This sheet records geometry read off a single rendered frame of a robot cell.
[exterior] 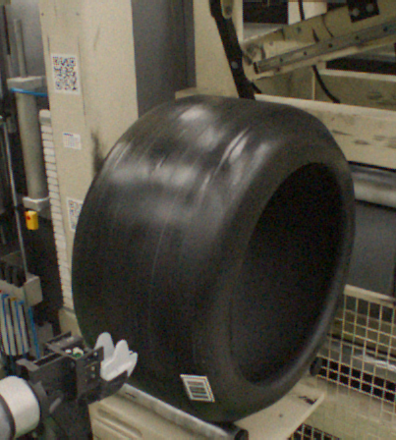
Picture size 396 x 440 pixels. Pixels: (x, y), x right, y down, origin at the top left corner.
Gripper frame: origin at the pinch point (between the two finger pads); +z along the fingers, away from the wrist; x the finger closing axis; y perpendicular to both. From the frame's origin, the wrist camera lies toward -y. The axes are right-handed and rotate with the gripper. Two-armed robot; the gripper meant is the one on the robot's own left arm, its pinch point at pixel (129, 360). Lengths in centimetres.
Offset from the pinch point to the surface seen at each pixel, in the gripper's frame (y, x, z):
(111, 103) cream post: 35.2, 26.6, 22.6
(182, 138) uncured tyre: 32.6, 0.9, 12.6
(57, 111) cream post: 33, 37, 18
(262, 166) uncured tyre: 29.8, -11.7, 16.1
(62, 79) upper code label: 40, 34, 17
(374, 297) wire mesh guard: -6, -14, 63
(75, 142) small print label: 27.5, 32.0, 18.1
